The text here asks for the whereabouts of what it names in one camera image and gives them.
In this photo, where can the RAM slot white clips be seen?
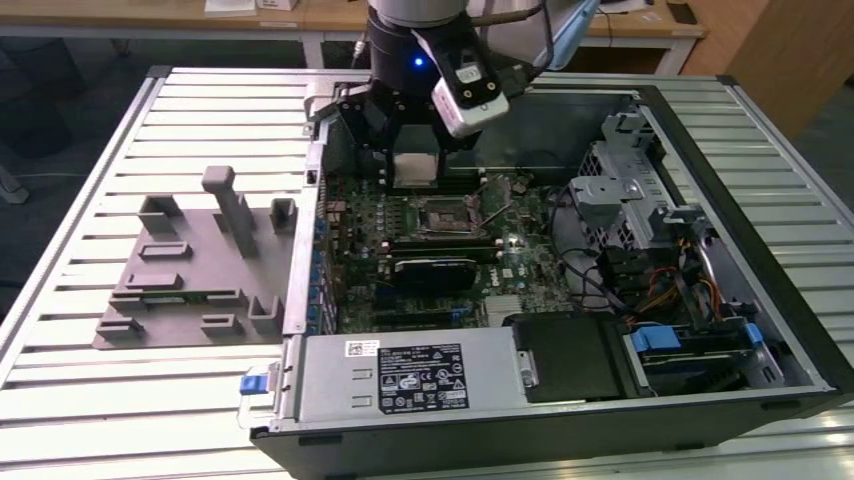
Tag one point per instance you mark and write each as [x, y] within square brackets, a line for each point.
[467, 184]
[467, 171]

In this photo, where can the silver disk bay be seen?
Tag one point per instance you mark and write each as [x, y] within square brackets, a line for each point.
[767, 367]

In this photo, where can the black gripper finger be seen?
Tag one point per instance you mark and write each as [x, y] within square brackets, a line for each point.
[386, 170]
[442, 170]

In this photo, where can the small black device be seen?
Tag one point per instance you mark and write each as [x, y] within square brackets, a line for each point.
[683, 14]

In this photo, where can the black PC case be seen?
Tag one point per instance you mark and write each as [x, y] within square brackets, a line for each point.
[467, 450]

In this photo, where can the blue case latch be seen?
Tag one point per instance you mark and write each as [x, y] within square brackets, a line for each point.
[250, 385]

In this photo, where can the wooden cabinet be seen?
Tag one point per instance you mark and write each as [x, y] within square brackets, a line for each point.
[787, 60]

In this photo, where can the blue disk carrier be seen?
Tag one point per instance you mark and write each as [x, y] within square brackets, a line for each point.
[650, 340]

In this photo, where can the black plastic shroud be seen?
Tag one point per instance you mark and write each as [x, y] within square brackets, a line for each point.
[567, 355]

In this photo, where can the white paper box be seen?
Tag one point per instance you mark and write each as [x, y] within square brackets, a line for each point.
[228, 5]
[276, 4]

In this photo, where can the green RAM stick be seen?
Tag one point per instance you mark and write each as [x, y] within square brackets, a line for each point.
[174, 298]

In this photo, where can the black graphics card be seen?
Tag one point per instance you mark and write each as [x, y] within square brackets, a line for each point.
[434, 275]

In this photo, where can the CPU socket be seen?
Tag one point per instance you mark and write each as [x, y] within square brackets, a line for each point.
[443, 217]

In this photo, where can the green motherboard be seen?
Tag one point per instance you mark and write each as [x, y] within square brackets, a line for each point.
[534, 235]

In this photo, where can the black expansion slot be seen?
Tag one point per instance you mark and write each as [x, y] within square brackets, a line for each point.
[407, 318]

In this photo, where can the silver perforated drive cage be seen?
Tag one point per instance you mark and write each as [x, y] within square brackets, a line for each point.
[630, 160]

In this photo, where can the grey parts rack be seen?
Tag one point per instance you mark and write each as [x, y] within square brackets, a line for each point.
[200, 240]

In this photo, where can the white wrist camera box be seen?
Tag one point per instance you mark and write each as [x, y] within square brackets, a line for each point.
[467, 95]

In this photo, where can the blue plastic tab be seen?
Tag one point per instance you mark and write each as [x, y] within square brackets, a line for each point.
[754, 335]

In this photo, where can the grey plastic drive latch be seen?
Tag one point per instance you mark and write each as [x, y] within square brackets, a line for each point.
[674, 215]

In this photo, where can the grey chair base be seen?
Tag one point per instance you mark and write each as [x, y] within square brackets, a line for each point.
[15, 190]

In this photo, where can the silver CPU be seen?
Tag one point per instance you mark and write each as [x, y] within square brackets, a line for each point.
[415, 170]

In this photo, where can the wooden desk white legs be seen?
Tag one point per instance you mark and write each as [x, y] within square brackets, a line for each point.
[200, 19]

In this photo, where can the silver power supply unit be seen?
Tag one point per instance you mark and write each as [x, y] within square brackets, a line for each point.
[334, 380]

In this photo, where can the round coin battery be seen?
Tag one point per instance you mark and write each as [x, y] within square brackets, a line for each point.
[519, 184]

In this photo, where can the black plastic housing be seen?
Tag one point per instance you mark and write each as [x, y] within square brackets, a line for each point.
[617, 267]

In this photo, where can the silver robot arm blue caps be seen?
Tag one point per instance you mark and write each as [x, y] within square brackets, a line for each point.
[414, 12]

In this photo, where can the silver finned heatsink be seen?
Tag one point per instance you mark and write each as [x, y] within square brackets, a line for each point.
[503, 306]

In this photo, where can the silver metal bracket box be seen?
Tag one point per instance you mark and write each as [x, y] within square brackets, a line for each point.
[594, 207]

